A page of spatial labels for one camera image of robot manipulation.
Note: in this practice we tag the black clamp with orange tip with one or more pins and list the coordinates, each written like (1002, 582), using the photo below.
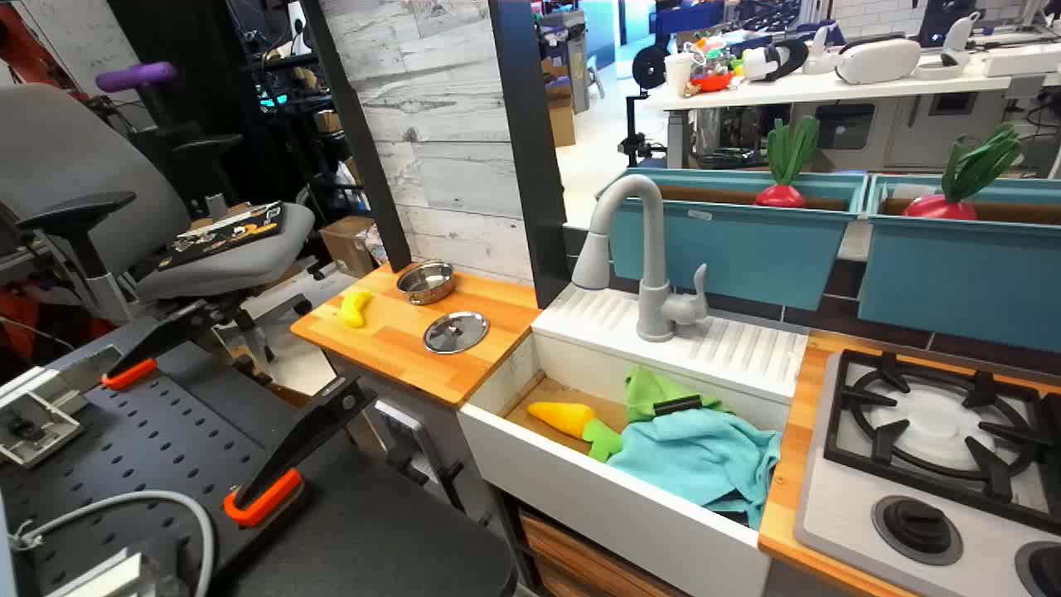
(293, 447)
(149, 352)

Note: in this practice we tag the purple cylinder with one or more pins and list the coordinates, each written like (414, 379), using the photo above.
(134, 74)

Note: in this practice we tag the grey office chair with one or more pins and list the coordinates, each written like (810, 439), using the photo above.
(77, 153)

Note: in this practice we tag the white rounded device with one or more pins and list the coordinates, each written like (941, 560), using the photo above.
(878, 59)

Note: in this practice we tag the round steel pot lid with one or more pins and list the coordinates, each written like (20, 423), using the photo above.
(455, 331)

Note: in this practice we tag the white background table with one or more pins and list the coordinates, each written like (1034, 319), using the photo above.
(815, 91)

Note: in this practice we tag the black diagonal pole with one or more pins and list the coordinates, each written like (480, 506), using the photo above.
(353, 135)

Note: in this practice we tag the wooden counter around stove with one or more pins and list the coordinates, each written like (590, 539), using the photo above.
(790, 466)

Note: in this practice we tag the small steel pot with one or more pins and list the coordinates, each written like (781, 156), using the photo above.
(426, 283)

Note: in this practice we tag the grey switch box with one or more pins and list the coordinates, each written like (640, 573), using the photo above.
(31, 423)

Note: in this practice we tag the teal cloth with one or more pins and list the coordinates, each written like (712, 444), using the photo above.
(697, 458)

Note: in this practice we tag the wooden drawer front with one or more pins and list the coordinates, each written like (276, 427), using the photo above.
(573, 565)

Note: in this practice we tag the teal planter box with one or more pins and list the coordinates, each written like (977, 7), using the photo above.
(963, 283)
(750, 253)

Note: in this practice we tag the green cloth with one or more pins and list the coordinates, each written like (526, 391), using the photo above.
(650, 391)

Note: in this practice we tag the tool board on chair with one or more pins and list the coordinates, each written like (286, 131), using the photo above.
(220, 233)

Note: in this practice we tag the grey toy faucet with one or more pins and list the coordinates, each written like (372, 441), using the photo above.
(655, 299)

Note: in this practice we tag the black vertical post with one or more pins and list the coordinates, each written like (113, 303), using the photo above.
(532, 143)

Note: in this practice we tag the white toy sink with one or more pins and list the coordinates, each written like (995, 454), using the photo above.
(619, 508)

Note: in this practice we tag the grey toy stove top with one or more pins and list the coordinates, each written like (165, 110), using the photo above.
(850, 517)

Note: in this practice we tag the yellow toy banana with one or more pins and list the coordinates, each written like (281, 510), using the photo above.
(353, 309)

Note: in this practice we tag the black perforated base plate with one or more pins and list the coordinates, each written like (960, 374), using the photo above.
(142, 441)

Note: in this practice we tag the red toy radish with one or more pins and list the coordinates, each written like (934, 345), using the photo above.
(790, 153)
(971, 168)

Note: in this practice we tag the brown cardboard box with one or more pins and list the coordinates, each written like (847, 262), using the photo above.
(349, 243)

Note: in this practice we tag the light wooden side counter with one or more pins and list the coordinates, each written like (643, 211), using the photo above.
(385, 341)

